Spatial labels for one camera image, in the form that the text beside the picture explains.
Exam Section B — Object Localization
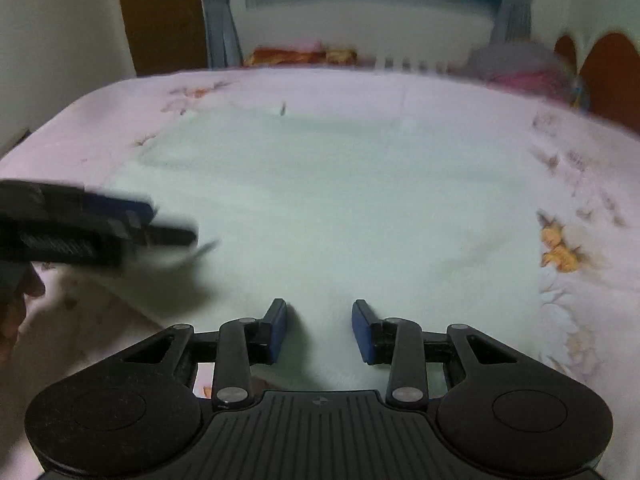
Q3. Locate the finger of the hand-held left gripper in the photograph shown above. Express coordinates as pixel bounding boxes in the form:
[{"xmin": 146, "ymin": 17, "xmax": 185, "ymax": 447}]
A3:
[
  {"xmin": 75, "ymin": 189, "xmax": 159, "ymax": 228},
  {"xmin": 122, "ymin": 223, "xmax": 199, "ymax": 250}
]

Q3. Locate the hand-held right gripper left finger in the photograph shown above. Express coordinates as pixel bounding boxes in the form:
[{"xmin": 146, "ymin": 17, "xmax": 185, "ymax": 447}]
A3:
[{"xmin": 122, "ymin": 298, "xmax": 290, "ymax": 412}]

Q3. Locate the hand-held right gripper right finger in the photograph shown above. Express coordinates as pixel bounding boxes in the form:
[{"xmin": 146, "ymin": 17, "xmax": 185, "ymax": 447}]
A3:
[{"xmin": 351, "ymin": 298, "xmax": 519, "ymax": 409}]

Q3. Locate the white knit sweater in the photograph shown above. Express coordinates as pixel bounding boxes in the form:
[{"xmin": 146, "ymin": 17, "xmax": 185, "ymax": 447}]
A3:
[{"xmin": 107, "ymin": 105, "xmax": 557, "ymax": 394}]

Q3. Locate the pile of folded clothes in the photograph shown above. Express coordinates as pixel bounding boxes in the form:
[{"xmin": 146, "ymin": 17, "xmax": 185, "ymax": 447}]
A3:
[{"xmin": 464, "ymin": 41, "xmax": 592, "ymax": 108}]

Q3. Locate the person's left hand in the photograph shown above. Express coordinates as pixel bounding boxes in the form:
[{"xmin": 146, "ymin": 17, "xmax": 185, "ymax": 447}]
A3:
[{"xmin": 0, "ymin": 260, "xmax": 47, "ymax": 363}]

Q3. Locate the brown wooden door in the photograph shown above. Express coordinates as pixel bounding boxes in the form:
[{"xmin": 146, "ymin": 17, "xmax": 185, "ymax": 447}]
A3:
[{"xmin": 115, "ymin": 0, "xmax": 209, "ymax": 77}]

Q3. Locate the grey curtain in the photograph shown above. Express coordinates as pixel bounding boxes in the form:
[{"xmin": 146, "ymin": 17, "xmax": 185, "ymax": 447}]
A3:
[
  {"xmin": 190, "ymin": 0, "xmax": 247, "ymax": 69},
  {"xmin": 487, "ymin": 0, "xmax": 534, "ymax": 45}
]

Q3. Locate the red floral pillow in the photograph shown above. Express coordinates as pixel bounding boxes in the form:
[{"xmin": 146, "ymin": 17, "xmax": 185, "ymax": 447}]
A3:
[{"xmin": 243, "ymin": 46, "xmax": 359, "ymax": 67}]

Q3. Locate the pink floral bed sheet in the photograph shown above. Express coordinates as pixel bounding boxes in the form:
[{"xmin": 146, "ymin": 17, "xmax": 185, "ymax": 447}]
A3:
[{"xmin": 0, "ymin": 67, "xmax": 640, "ymax": 480}]

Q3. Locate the grey striped pillow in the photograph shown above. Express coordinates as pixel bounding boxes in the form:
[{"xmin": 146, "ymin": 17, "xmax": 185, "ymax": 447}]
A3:
[{"xmin": 374, "ymin": 55, "xmax": 452, "ymax": 75}]

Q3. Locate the red and white headboard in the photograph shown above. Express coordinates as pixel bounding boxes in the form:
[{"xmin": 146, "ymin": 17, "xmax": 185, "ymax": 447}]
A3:
[{"xmin": 552, "ymin": 26, "xmax": 640, "ymax": 137}]

